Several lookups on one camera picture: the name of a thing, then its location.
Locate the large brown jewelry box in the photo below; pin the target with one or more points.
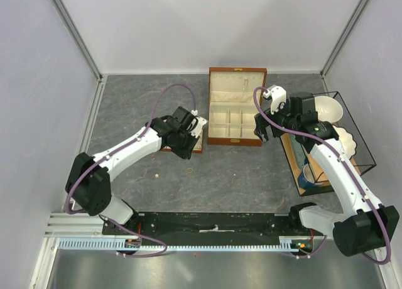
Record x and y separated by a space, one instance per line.
231 105

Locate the white bowl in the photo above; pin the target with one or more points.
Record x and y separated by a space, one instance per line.
328 109

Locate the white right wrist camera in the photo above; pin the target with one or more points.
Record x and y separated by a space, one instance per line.
277 95

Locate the light blue cable duct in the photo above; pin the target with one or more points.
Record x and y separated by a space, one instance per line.
121 244

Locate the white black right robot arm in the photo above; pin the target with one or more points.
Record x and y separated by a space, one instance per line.
365 223

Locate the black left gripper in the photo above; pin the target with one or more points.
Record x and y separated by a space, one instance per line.
186 153

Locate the aluminium frame post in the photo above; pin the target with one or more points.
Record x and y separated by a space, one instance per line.
71 27
344 36

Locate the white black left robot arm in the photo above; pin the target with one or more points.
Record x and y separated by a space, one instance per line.
90 178

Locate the white scalloped dish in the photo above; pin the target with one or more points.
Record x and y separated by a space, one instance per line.
348 143

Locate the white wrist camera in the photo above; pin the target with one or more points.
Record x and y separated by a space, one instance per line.
200 123
277 95

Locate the small brown jewelry tray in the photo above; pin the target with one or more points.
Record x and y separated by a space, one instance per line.
197 148

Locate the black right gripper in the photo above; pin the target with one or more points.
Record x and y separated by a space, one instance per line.
260 130

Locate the wooden rack base board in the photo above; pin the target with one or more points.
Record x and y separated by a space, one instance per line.
323 186

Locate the blue cup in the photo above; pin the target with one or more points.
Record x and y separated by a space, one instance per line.
305 179

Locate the left aluminium frame post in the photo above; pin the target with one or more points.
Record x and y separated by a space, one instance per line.
71 27

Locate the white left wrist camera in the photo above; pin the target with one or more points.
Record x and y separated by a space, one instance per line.
200 123

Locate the black wire rack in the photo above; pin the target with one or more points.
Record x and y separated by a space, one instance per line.
363 161

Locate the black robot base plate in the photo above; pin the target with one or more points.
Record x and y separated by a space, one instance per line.
215 227

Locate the light blue oblong plate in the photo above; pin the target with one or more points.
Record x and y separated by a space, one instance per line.
298 152

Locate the right aluminium frame post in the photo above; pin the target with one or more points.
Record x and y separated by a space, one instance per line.
344 36

